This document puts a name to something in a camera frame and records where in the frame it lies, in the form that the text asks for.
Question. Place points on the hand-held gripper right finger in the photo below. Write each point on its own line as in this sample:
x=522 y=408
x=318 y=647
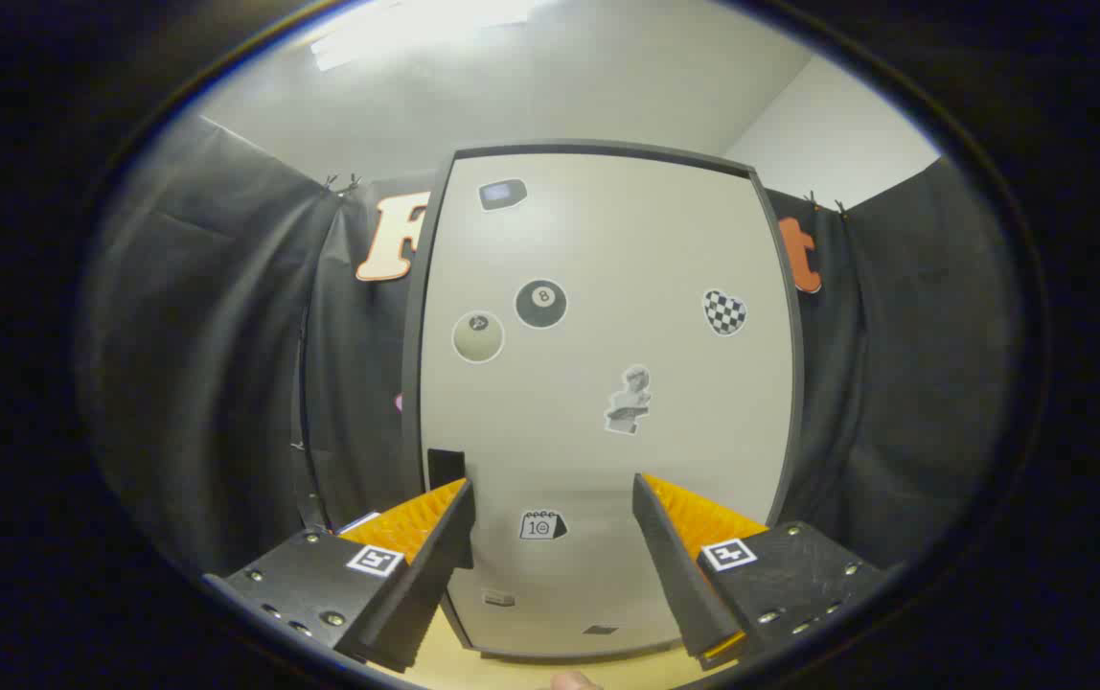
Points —
x=679 y=585

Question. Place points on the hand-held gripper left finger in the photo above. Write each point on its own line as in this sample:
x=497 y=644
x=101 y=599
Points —
x=421 y=594

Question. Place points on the white cabinet door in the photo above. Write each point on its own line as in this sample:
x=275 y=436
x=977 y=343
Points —
x=607 y=287

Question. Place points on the dark grey cabinet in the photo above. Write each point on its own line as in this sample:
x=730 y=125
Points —
x=411 y=383

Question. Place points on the black backdrop cloth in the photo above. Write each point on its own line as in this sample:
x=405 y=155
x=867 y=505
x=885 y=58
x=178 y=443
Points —
x=215 y=364

